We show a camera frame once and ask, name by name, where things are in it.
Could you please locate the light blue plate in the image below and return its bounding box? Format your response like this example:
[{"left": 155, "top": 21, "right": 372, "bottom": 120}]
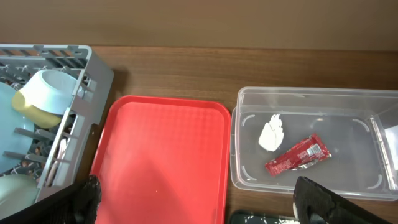
[{"left": 1, "top": 83, "right": 34, "bottom": 173}]

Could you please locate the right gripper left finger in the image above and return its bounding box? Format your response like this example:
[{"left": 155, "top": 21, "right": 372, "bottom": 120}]
[{"left": 1, "top": 175, "right": 101, "bottom": 224}]

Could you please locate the red plastic tray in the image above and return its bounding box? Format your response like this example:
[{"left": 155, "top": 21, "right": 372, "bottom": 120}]
[{"left": 91, "top": 95, "right": 231, "bottom": 224}]

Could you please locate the green bowl with food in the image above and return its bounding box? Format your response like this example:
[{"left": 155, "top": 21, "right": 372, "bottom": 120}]
[{"left": 1, "top": 174, "right": 39, "bottom": 217}]

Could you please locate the clear plastic bin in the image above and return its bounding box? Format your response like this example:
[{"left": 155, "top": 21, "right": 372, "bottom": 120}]
[{"left": 230, "top": 87, "right": 397, "bottom": 201}]

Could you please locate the grey dishwasher rack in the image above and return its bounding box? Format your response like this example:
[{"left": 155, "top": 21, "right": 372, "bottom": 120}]
[{"left": 1, "top": 44, "right": 114, "bottom": 202}]

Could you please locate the white napkin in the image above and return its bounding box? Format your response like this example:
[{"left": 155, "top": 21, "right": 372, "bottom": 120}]
[{"left": 258, "top": 114, "right": 284, "bottom": 152}]

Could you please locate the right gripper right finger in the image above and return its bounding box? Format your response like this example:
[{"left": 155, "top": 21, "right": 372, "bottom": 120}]
[{"left": 293, "top": 176, "right": 387, "bottom": 224}]

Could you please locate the yellow plastic cup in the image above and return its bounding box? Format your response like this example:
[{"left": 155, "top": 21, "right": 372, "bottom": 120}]
[{"left": 12, "top": 90, "right": 62, "bottom": 129}]

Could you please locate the black plastic tray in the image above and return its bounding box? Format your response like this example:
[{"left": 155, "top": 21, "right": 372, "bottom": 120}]
[{"left": 228, "top": 210, "right": 300, "bottom": 224}]

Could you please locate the white plastic spoon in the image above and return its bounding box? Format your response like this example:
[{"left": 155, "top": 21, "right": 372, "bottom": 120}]
[{"left": 45, "top": 139, "right": 67, "bottom": 187}]

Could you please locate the small green saucer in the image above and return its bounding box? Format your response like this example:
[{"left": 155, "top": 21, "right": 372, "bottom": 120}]
[{"left": 22, "top": 70, "right": 77, "bottom": 115}]

